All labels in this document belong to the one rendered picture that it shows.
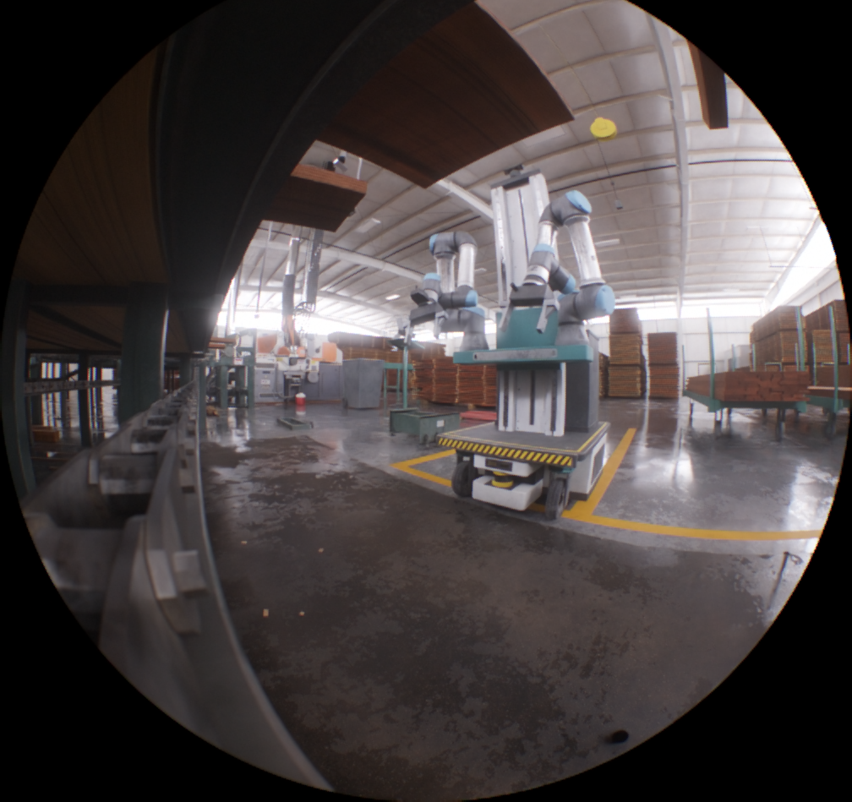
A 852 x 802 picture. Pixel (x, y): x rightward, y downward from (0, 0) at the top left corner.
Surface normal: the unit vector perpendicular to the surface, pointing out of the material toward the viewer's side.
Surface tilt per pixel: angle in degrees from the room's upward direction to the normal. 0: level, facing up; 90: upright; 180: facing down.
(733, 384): 90
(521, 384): 90
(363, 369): 96
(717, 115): 180
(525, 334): 90
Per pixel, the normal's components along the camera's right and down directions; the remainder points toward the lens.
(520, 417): -0.68, -0.02
